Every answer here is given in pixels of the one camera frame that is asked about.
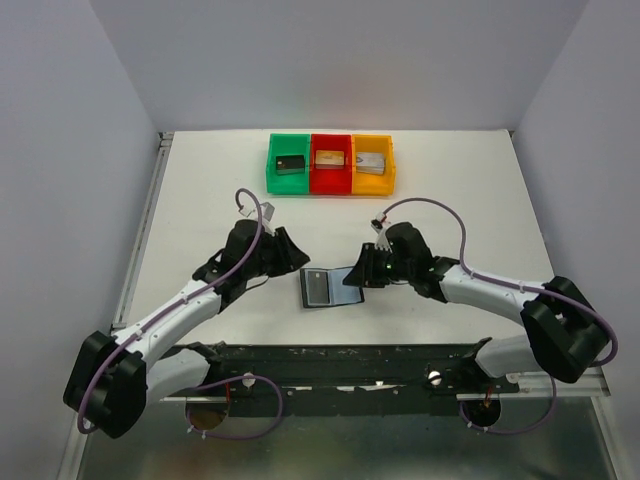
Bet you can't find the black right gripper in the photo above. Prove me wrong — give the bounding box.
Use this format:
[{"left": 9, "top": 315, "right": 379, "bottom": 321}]
[{"left": 342, "top": 242, "right": 414, "bottom": 288}]

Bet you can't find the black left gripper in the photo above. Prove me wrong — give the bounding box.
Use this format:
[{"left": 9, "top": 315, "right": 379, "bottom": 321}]
[{"left": 244, "top": 226, "right": 311, "bottom": 280}]

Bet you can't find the black leather card holder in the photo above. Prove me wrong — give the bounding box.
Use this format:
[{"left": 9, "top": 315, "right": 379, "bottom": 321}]
[{"left": 299, "top": 267, "right": 365, "bottom": 309}]

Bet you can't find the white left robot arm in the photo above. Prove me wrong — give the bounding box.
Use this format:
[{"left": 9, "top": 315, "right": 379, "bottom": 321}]
[{"left": 63, "top": 220, "right": 310, "bottom": 439}]

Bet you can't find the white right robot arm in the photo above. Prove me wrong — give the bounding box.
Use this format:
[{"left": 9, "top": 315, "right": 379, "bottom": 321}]
[{"left": 343, "top": 222, "right": 613, "bottom": 392}]

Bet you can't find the grey credit card in holder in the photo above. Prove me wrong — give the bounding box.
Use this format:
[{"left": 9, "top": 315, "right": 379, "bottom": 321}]
[{"left": 307, "top": 270, "right": 330, "bottom": 305}]

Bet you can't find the black credit card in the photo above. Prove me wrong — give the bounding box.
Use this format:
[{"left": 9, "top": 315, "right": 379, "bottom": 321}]
[{"left": 275, "top": 155, "right": 306, "bottom": 175}]

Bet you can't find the gold credit card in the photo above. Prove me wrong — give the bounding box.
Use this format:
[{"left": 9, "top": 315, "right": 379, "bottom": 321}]
[{"left": 314, "top": 150, "right": 345, "bottom": 169}]

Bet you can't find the silver credit card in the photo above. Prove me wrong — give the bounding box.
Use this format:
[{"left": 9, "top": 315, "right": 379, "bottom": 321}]
[{"left": 356, "top": 152, "right": 386, "bottom": 175}]

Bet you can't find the red plastic bin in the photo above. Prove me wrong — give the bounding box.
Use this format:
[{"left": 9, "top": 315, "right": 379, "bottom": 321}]
[{"left": 309, "top": 133, "right": 353, "bottom": 195}]

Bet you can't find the yellow plastic bin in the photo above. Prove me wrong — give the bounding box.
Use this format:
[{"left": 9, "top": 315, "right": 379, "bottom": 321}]
[{"left": 352, "top": 134, "right": 396, "bottom": 197}]

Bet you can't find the green plastic bin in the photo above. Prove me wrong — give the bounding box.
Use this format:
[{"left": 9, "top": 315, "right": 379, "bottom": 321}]
[{"left": 265, "top": 133, "right": 311, "bottom": 195}]

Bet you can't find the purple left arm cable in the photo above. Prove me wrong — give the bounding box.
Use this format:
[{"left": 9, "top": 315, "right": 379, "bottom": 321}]
[{"left": 75, "top": 188, "right": 284, "bottom": 441}]

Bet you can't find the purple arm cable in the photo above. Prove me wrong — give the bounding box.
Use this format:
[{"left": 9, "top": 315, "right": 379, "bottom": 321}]
[
  {"left": 75, "top": 188, "right": 284, "bottom": 441},
  {"left": 377, "top": 197, "right": 619, "bottom": 435}
]

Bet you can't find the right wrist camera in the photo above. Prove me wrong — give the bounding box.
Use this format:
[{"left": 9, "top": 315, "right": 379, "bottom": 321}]
[{"left": 370, "top": 212, "right": 392, "bottom": 252}]

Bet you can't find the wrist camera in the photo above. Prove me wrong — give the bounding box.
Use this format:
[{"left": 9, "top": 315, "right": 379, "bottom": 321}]
[
  {"left": 370, "top": 212, "right": 392, "bottom": 252},
  {"left": 252, "top": 202, "right": 275, "bottom": 236}
]

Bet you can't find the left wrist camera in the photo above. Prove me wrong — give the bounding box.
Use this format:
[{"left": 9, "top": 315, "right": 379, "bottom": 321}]
[{"left": 252, "top": 202, "right": 275, "bottom": 236}]

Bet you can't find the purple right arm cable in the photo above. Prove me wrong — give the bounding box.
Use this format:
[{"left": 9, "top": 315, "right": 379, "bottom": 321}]
[{"left": 377, "top": 197, "right": 619, "bottom": 435}]

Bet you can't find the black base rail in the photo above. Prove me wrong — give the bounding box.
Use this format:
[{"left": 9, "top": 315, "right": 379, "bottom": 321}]
[{"left": 177, "top": 343, "right": 519, "bottom": 417}]

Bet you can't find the aluminium frame rail left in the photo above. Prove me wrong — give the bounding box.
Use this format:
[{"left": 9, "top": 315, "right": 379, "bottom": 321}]
[{"left": 56, "top": 131, "right": 175, "bottom": 479}]

